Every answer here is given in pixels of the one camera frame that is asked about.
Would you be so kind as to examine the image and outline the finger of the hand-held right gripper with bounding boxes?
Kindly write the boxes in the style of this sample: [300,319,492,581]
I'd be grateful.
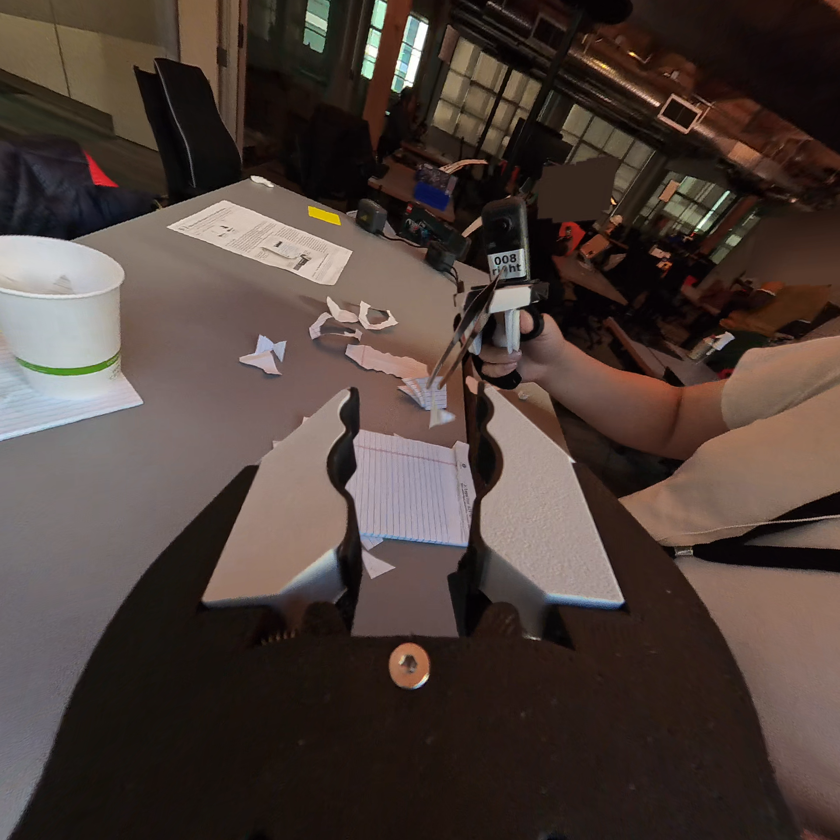
[470,285,532,357]
[451,287,491,350]

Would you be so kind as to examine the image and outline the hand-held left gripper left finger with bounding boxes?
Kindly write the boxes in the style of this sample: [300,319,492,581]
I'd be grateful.
[201,387,364,613]

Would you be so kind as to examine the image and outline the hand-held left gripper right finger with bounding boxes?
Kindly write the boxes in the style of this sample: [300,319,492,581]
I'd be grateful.
[448,382,626,639]

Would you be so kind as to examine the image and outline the long metal tweezers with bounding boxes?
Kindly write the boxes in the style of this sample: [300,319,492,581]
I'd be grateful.
[427,276,503,395]

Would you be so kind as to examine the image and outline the white green paper cup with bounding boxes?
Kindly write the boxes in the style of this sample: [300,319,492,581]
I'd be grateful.
[0,235,126,401]

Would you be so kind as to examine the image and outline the person's right forearm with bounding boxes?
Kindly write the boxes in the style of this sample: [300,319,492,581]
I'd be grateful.
[545,335,746,460]

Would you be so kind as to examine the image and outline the grey desk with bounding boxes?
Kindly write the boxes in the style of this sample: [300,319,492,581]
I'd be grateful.
[0,177,572,821]

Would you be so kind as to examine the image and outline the person's right hand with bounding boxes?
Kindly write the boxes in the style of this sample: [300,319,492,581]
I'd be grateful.
[482,312,574,385]

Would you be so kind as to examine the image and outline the black desktop device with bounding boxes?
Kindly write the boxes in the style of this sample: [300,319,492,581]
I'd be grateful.
[425,239,470,277]

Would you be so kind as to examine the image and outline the blue box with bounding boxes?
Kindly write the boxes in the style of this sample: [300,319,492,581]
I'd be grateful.
[413,165,459,204]

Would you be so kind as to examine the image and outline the lined notepad printed label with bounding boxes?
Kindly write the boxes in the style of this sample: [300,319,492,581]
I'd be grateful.
[344,430,476,547]

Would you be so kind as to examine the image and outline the scattered lined paper scraps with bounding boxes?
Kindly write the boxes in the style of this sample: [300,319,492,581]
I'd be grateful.
[238,295,454,580]

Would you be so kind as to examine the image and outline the printed instruction sheet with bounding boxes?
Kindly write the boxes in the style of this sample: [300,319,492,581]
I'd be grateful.
[167,200,353,286]

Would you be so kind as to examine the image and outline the lined notepad brown backing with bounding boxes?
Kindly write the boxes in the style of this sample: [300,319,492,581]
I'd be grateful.
[0,328,144,442]

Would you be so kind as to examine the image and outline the black chair back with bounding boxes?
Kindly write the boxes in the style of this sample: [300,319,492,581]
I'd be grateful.
[133,58,242,201]

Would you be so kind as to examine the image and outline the dark puffer jacket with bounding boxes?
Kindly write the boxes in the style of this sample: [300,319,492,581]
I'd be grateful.
[0,134,155,240]

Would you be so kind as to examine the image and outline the grid window wall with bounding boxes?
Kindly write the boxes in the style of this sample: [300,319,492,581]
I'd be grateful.
[302,0,756,263]

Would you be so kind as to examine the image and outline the thin white cord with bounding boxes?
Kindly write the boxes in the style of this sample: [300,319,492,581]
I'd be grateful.
[663,515,831,546]

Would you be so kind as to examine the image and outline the black chest strap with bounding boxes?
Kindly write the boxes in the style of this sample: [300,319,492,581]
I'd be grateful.
[672,492,840,572]

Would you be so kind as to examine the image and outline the metal air duct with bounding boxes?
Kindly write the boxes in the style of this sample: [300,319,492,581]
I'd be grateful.
[564,26,840,198]

